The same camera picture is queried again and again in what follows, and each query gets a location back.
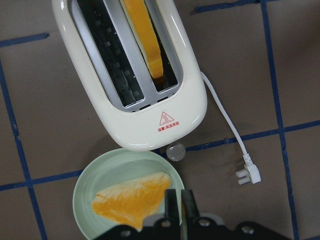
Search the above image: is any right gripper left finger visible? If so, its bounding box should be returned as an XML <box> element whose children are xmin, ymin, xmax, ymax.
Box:
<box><xmin>164</xmin><ymin>189</ymin><xmax>180</xmax><ymax>225</ymax></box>

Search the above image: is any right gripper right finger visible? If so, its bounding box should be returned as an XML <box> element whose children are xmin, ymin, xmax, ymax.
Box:
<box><xmin>181</xmin><ymin>189</ymin><xmax>200</xmax><ymax>223</ymax></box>

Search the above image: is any white two-slot toaster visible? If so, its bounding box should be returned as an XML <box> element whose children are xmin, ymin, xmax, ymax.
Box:
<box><xmin>51</xmin><ymin>0</ymin><xmax>207</xmax><ymax>151</ymax></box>

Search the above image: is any bread slice in toaster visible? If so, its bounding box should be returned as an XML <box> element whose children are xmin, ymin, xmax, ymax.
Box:
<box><xmin>120</xmin><ymin>0</ymin><xmax>166</xmax><ymax>87</ymax></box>

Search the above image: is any triangular bread on plate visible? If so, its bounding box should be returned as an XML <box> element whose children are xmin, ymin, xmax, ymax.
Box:
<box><xmin>91</xmin><ymin>171</ymin><xmax>171</xmax><ymax>230</ymax></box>

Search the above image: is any light green plate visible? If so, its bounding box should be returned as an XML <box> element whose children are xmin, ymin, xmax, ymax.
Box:
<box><xmin>72</xmin><ymin>148</ymin><xmax>185</xmax><ymax>240</ymax></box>

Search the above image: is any white toaster power cord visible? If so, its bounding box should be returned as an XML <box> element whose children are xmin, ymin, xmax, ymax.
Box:
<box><xmin>200</xmin><ymin>72</ymin><xmax>262</xmax><ymax>186</ymax></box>

